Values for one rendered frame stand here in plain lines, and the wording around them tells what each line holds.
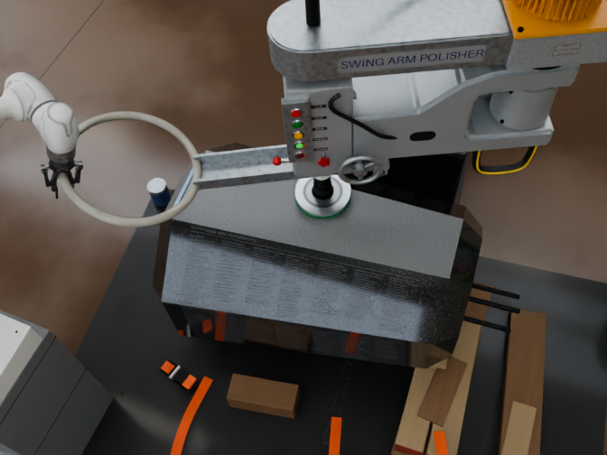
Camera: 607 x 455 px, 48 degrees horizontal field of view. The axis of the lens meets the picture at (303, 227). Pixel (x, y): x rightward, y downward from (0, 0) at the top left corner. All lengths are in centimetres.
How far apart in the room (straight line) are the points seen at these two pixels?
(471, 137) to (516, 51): 41
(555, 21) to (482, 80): 26
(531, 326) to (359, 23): 184
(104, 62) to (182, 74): 52
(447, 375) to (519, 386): 35
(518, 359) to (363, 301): 96
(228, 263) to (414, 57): 112
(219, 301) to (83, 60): 237
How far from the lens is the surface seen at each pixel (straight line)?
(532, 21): 197
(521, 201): 373
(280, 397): 304
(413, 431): 294
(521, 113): 225
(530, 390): 319
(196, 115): 409
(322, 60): 190
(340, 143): 218
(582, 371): 336
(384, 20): 196
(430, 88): 214
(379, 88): 219
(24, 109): 225
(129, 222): 231
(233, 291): 263
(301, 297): 256
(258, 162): 245
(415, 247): 251
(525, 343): 327
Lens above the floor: 302
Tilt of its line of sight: 58 degrees down
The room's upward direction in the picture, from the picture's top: 6 degrees counter-clockwise
